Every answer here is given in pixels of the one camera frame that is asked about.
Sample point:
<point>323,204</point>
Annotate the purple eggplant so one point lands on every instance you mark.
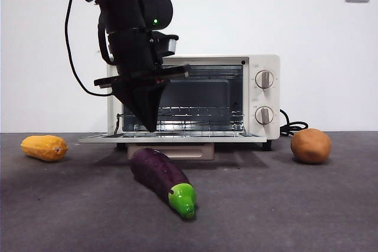
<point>159,175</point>

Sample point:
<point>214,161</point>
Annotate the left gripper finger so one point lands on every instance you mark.
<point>149,101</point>
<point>130,101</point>

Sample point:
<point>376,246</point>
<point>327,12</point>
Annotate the brown potato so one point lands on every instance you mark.
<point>310,145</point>

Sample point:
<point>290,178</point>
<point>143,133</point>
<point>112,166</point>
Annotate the beige oven knob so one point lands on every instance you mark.
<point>264,115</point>
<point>264,79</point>

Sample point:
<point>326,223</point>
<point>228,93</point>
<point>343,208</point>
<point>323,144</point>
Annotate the white glass oven door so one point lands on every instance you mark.
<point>177,138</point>

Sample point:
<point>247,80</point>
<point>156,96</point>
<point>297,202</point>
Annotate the white toaster oven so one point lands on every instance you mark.
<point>264,98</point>

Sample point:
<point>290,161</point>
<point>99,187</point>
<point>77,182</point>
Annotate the yellow corn cob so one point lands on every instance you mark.
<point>42,148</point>

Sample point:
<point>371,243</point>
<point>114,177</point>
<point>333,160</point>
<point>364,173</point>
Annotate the pale grey camera box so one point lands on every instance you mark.
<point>169,45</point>

